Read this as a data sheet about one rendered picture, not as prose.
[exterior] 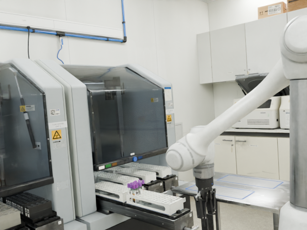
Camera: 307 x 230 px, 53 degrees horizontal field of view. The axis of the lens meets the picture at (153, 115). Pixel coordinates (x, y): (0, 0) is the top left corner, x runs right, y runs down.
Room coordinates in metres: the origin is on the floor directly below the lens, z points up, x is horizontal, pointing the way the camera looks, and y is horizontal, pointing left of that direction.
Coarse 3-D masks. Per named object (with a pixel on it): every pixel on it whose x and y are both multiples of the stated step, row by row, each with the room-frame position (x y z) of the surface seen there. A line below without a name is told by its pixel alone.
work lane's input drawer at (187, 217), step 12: (96, 204) 1.68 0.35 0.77; (108, 204) 1.60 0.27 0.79; (120, 204) 1.55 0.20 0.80; (132, 216) 1.47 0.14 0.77; (144, 216) 1.41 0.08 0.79; (156, 216) 1.36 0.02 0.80; (168, 216) 1.32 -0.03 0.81; (180, 216) 1.33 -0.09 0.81; (192, 216) 1.38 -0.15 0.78; (168, 228) 1.31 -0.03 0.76; (180, 228) 1.31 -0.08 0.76; (192, 228) 1.32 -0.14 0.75
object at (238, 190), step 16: (224, 176) 1.89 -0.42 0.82; (240, 176) 1.86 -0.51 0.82; (176, 192) 1.68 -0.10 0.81; (192, 192) 1.61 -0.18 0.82; (224, 192) 1.58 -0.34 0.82; (240, 192) 1.56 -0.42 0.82; (256, 192) 1.54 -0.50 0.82; (272, 192) 1.52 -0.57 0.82; (288, 192) 1.50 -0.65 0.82; (256, 208) 1.36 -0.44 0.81; (272, 208) 1.31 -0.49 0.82
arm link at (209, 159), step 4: (192, 128) 1.24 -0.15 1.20; (196, 128) 1.22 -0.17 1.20; (200, 128) 1.22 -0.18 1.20; (192, 132) 1.22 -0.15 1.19; (196, 132) 1.21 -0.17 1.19; (212, 144) 1.22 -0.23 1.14; (208, 148) 1.18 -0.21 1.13; (212, 148) 1.22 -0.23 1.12; (208, 152) 1.18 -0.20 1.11; (212, 152) 1.21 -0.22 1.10; (208, 156) 1.19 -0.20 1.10; (212, 156) 1.22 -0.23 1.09; (204, 160) 1.18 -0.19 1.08; (208, 160) 1.20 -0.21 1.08; (212, 160) 1.22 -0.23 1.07; (200, 164) 1.21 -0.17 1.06; (204, 164) 1.21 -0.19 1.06; (208, 164) 1.21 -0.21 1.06
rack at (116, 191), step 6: (96, 186) 1.71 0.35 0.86; (102, 186) 1.70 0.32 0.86; (108, 186) 1.69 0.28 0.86; (114, 186) 1.68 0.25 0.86; (120, 186) 1.67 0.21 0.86; (126, 186) 1.66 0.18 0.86; (96, 192) 1.72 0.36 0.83; (102, 192) 1.71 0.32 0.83; (108, 192) 1.71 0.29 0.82; (114, 192) 1.59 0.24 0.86; (120, 192) 1.56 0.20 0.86; (126, 192) 1.56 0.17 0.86; (114, 198) 1.59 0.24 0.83; (120, 198) 1.56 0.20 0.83
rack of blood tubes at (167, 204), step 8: (144, 192) 1.53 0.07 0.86; (152, 192) 1.52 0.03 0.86; (128, 200) 1.51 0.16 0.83; (144, 200) 1.43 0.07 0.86; (152, 200) 1.40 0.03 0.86; (160, 200) 1.39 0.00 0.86; (168, 200) 1.38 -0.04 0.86; (176, 200) 1.37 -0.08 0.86; (152, 208) 1.40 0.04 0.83; (160, 208) 1.44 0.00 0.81; (168, 208) 1.33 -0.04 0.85; (176, 208) 1.36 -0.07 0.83
